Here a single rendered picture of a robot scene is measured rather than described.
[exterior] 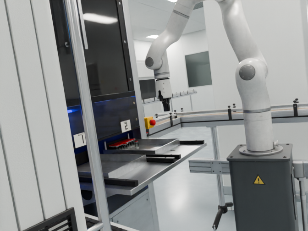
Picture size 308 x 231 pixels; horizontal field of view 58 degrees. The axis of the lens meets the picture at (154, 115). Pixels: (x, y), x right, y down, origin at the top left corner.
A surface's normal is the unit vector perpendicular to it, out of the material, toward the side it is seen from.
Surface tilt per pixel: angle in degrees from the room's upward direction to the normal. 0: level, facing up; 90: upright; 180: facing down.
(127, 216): 90
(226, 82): 90
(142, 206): 90
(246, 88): 129
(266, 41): 90
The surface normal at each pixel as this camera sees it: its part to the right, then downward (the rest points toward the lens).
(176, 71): -0.53, 0.15
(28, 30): 0.76, -0.04
